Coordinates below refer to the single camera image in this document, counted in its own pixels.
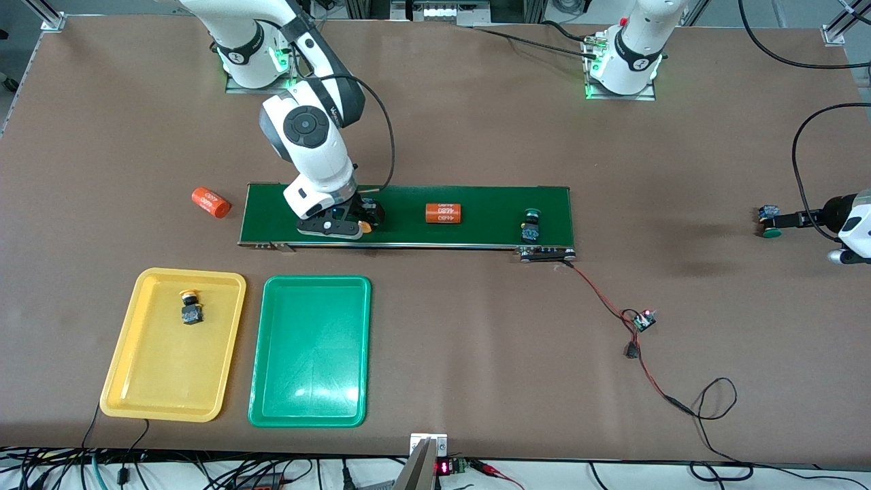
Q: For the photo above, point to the yellow plastic tray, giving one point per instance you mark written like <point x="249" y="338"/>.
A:
<point x="163" y="367"/>

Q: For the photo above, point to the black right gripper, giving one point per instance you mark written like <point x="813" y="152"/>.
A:
<point x="363" y="206"/>

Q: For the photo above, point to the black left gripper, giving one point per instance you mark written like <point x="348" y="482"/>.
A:
<point x="825" y="215"/>

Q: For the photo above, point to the metal frame with light strip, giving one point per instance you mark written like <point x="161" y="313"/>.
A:
<point x="442" y="12"/>

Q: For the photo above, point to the orange cylinder white print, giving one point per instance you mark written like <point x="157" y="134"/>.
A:
<point x="444" y="213"/>
<point x="211" y="203"/>

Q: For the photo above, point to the red clip test lead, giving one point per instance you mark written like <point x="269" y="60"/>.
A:
<point x="486" y="467"/>

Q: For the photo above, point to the green push button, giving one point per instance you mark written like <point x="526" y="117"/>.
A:
<point x="531" y="233"/>
<point x="771" y="233"/>

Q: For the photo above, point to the yellow push button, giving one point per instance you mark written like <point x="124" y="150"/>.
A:
<point x="365" y="229"/>
<point x="192" y="314"/>

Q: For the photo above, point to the small green circuit board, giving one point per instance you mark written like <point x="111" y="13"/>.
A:
<point x="644" y="320"/>

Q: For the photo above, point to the red LED display module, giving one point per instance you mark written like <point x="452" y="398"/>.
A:
<point x="444" y="467"/>

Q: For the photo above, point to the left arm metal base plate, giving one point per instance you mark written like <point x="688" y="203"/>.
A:
<point x="619" y="96"/>

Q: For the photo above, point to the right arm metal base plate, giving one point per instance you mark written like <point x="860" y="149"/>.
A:
<point x="262" y="89"/>

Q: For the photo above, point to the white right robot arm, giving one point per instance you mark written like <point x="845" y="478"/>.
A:
<point x="320" y="156"/>

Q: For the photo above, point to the green conveyor belt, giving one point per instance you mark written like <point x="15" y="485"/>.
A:
<point x="476" y="204"/>

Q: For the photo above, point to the aluminium corner profile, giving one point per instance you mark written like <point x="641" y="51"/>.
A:
<point x="51" y="20"/>
<point x="835" y="34"/>

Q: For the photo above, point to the aluminium camera bracket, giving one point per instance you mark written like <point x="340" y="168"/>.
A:
<point x="427" y="446"/>

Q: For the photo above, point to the green plastic tray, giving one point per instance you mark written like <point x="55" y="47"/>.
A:
<point x="309" y="350"/>

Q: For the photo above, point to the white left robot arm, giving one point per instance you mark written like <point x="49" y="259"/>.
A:
<point x="639" y="47"/>

